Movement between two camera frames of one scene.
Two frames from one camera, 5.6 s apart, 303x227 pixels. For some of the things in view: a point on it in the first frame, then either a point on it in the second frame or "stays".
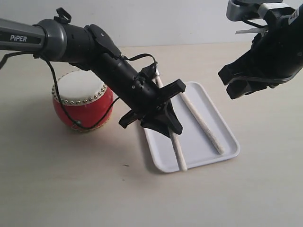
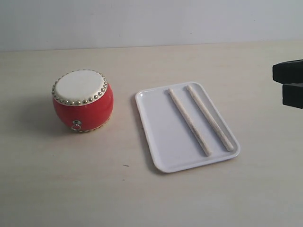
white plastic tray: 195,146 stays
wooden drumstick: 201,123 -> 209,117
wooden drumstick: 173,136 -> 188,122
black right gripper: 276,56 -> 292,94
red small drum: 85,98 stays
